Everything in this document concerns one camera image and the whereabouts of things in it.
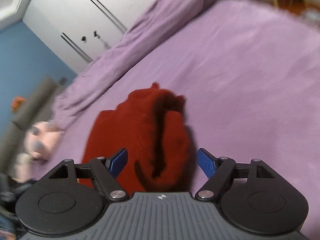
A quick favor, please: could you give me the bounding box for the white wardrobe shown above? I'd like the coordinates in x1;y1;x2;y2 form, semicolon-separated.
1;0;155;73

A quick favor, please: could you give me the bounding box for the red knitted garment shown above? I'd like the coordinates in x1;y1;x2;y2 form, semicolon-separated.
82;83;196;194

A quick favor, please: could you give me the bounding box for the orange toy on sofa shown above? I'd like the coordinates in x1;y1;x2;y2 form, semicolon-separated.
11;96;25;113

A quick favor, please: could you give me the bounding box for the pink plush toy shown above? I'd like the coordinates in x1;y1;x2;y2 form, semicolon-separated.
14;121;63;183

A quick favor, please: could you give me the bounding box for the purple pillow roll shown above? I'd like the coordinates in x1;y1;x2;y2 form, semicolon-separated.
52;0;217;131

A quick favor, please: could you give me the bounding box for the grey sofa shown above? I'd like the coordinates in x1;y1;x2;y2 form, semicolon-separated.
1;76;66;174

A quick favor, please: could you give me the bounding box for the purple bed blanket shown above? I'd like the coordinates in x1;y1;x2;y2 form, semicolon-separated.
33;0;319;239

